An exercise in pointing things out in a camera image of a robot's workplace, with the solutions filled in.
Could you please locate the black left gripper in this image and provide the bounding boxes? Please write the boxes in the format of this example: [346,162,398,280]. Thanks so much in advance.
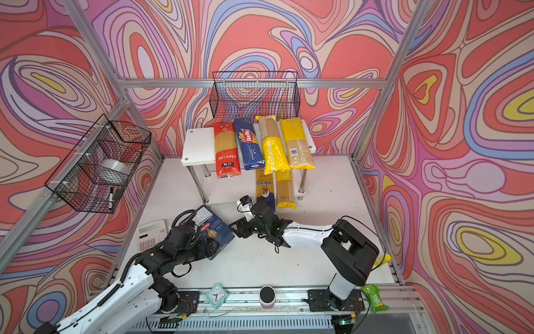
[176,236,222,267]

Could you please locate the dark blue pasta box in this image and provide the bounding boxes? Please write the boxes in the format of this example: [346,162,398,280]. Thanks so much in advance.
[193,205,234,260]

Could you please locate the blue yellow Ankara spaghetti pack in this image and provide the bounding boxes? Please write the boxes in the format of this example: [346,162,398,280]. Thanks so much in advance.
[255,168,276,211]

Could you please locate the yellow Pastatime spaghetti pack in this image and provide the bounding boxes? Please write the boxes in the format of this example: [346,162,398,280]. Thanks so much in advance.
[275,170,296,210]

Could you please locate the red spaghetti pack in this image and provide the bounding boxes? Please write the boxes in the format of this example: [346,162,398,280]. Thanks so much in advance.
[214,122,241,178]

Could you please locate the dark blue spaghetti pack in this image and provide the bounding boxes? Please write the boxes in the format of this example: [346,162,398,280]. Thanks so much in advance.
[234,118,265,171]

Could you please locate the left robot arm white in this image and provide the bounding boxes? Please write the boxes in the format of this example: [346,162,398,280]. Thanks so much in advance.
[36,225,220,333]

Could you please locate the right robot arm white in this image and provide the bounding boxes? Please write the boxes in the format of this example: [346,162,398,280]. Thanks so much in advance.
[229,196,387,303]

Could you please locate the white calculator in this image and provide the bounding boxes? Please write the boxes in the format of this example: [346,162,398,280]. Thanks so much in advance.
[137,220,168,252]

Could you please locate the teal alarm clock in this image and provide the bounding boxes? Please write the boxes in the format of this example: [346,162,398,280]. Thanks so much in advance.
[207,283,229,310]

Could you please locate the small round speaker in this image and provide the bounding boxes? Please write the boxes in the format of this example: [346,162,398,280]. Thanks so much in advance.
[259,286,276,309]

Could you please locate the black marker pen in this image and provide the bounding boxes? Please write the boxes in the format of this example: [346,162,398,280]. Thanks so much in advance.
[108,187,113,211]

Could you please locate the white two-tier shelf rack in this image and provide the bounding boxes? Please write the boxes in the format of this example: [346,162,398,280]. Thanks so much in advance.
[181,120,317,206]

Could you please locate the silver tape roll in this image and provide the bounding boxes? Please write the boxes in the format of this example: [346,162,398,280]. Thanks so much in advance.
[96,159,131,182]

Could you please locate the green snack packet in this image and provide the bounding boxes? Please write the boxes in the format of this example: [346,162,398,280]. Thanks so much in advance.
[361,284,389,314]

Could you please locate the yellow glue stick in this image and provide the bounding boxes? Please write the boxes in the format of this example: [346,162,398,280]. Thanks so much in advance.
[374,253,392,268]

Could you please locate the black wire basket left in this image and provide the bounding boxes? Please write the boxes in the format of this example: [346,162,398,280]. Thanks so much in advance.
[45,115,152,214]

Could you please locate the black wire basket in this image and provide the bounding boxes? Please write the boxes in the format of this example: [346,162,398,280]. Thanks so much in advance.
[45,115,152,214]
[209,70,300,122]

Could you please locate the black wire basket back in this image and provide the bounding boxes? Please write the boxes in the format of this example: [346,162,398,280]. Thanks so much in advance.
[209,70,300,122]

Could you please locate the aluminium frame profiles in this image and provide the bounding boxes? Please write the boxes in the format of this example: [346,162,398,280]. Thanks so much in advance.
[0,0,437,334]

